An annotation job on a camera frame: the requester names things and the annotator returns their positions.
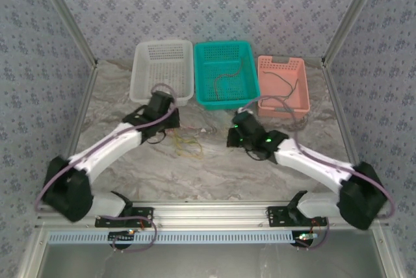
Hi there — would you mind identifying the pink plastic basket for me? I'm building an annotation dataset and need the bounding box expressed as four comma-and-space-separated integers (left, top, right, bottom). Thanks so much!
257, 55, 311, 120

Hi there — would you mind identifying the red cable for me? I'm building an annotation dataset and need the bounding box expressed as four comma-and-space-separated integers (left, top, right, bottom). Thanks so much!
213, 58, 245, 101
180, 124, 212, 133

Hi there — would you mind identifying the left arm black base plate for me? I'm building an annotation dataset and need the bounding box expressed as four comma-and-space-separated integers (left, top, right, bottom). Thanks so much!
94, 206, 155, 229

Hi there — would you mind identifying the white slotted cable duct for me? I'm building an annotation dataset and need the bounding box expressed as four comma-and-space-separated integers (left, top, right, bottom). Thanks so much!
47, 229, 360, 246

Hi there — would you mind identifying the teal plastic basket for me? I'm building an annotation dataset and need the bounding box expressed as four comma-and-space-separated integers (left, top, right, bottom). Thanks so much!
193, 40, 262, 112

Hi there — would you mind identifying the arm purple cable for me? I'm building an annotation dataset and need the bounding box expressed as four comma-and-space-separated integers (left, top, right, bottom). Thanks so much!
34, 83, 178, 255
240, 95, 397, 251

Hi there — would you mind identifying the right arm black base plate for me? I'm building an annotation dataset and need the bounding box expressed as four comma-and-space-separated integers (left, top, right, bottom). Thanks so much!
266, 206, 328, 229

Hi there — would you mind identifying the yellow-green striped cable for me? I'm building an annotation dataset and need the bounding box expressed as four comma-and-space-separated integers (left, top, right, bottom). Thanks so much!
174, 134, 200, 158
171, 127, 204, 161

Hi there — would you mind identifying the white plastic basket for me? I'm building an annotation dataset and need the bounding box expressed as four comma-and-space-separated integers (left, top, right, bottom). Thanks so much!
129, 40, 194, 108

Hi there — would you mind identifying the aluminium mounting rail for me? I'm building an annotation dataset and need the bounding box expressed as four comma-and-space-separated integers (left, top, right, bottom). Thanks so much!
34, 201, 390, 231

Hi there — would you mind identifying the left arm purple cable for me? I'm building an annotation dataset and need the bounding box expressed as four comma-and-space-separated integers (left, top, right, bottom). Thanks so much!
34, 83, 178, 255

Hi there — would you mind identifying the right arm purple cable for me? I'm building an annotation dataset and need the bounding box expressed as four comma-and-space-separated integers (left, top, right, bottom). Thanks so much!
240, 95, 397, 251

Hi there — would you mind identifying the aluminium frame side rail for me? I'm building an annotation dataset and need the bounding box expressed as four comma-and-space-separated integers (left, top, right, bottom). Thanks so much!
50, 63, 99, 204
320, 59, 365, 196

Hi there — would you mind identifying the aluminium frame post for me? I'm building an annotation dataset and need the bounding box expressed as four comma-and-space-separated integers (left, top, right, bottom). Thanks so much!
320, 0, 389, 66
32, 0, 99, 68

